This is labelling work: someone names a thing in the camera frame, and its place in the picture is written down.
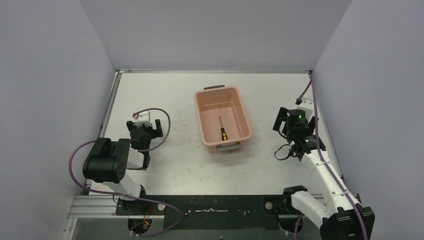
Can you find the aluminium frame rail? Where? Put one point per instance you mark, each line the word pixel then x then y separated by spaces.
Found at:
pixel 96 207

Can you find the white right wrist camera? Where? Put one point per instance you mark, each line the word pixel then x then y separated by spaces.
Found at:
pixel 307 105

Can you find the pink plastic bin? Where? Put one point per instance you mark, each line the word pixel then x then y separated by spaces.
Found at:
pixel 226 102

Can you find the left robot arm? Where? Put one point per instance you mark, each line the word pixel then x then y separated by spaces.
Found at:
pixel 108 161

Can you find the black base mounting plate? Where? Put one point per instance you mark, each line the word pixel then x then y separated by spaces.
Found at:
pixel 212 212

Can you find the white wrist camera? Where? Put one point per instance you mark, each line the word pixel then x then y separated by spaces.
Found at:
pixel 307 105
pixel 142 119

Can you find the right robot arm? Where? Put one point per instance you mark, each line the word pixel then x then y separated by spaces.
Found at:
pixel 341 216

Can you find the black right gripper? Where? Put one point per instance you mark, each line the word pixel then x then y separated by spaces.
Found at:
pixel 283 117

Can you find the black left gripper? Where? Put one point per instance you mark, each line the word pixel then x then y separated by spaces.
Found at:
pixel 144 128

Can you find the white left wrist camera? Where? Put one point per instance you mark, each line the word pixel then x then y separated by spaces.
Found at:
pixel 142 119

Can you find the black yellow screwdriver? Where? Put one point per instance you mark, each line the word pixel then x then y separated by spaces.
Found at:
pixel 224 136

